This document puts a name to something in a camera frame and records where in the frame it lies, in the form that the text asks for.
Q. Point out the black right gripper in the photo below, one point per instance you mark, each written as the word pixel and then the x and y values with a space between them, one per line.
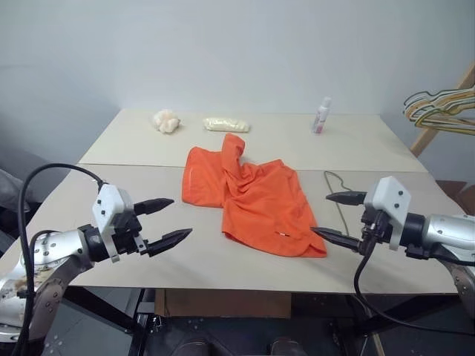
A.
pixel 375 230

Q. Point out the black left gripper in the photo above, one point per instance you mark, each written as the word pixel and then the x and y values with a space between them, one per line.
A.
pixel 128 233

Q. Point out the orange t-shirt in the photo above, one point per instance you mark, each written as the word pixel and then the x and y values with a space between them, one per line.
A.
pixel 259 200

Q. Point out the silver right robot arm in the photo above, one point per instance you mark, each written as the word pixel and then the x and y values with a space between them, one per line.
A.
pixel 445 231

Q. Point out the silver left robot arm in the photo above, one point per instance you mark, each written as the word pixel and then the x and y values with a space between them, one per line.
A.
pixel 55 244

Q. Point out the brown cardboard sheet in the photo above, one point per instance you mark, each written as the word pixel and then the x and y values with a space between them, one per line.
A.
pixel 222 302

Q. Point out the crumpled white cloth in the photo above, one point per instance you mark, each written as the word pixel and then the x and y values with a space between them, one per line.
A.
pixel 166 120

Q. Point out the white spray bottle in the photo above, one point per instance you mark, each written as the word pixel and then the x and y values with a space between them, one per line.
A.
pixel 321 118

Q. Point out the brown cardboard box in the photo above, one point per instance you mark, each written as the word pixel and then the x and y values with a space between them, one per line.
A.
pixel 458 198

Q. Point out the wooden clothes rack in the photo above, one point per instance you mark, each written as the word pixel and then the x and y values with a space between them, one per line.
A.
pixel 426 137

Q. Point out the pale yellow plastic bag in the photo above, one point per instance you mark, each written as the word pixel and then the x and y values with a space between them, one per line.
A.
pixel 226 124

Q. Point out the dark rounded shape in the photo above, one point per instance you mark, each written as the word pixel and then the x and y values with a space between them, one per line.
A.
pixel 287 348

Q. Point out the dark grey chair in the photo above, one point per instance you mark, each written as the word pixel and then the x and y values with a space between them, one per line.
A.
pixel 15 189

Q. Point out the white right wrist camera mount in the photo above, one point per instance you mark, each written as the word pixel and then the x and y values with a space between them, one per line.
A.
pixel 387 196

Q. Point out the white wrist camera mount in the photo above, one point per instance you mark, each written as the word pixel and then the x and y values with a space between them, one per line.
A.
pixel 109 202
pixel 387 196

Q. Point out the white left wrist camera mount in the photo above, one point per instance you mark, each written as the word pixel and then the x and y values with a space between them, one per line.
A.
pixel 109 202

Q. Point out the black table frame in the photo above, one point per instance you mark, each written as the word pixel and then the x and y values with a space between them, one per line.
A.
pixel 334 308

